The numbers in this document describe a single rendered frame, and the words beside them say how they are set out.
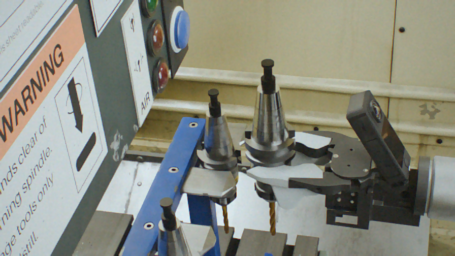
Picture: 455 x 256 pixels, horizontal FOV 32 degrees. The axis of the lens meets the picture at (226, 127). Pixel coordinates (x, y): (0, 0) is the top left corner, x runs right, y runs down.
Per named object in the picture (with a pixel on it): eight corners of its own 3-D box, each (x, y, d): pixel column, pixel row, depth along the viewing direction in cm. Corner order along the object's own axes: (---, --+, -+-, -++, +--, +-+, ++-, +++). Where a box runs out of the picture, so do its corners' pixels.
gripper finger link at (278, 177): (248, 217, 95) (324, 215, 94) (247, 180, 91) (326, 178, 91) (247, 199, 97) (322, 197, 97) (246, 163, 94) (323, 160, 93)
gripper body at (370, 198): (319, 225, 95) (420, 238, 93) (322, 171, 90) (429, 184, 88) (328, 184, 101) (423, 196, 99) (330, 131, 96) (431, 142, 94)
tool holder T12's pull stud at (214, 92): (212, 107, 109) (209, 87, 107) (223, 109, 108) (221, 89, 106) (207, 115, 107) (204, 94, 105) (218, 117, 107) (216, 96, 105)
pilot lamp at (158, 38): (166, 43, 57) (163, 17, 56) (157, 59, 56) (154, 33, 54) (159, 42, 58) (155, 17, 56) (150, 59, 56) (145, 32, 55)
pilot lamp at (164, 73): (171, 79, 59) (168, 55, 58) (163, 96, 58) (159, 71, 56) (164, 78, 60) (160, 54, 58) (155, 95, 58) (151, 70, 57)
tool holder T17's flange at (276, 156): (246, 135, 98) (245, 119, 97) (294, 134, 98) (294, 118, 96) (245, 167, 93) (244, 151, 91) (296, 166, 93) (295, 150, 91)
